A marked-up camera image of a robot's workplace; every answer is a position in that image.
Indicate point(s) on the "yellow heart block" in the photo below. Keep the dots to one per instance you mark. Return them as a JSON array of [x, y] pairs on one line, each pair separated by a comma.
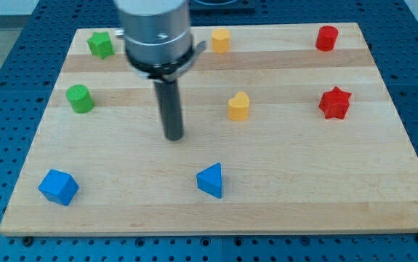
[[238, 107]]

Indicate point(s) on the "green star block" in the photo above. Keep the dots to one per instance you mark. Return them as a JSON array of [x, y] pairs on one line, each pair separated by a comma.
[[100, 45]]

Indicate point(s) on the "wooden board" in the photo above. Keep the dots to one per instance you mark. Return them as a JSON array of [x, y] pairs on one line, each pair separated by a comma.
[[285, 170]]

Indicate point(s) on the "green cylinder block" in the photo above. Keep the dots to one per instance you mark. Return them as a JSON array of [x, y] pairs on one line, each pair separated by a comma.
[[80, 99]]

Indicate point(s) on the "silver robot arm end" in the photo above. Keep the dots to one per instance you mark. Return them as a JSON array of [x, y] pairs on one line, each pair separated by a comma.
[[158, 38]]

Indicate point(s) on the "blue cube block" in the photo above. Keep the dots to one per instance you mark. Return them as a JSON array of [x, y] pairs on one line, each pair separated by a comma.
[[58, 187]]

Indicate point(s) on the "red cylinder block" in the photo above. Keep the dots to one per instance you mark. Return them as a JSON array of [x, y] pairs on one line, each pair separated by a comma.
[[326, 38]]

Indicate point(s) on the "yellow pentagon block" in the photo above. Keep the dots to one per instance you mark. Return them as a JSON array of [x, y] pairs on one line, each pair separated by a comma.
[[221, 40]]

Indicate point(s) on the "blue triangle block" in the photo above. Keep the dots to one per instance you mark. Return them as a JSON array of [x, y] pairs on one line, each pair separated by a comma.
[[210, 180]]

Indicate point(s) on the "red star block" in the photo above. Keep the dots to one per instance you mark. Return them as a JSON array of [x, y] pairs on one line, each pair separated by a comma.
[[335, 103]]

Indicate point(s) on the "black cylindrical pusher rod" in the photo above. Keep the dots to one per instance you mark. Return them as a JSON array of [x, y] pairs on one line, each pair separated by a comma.
[[168, 98]]

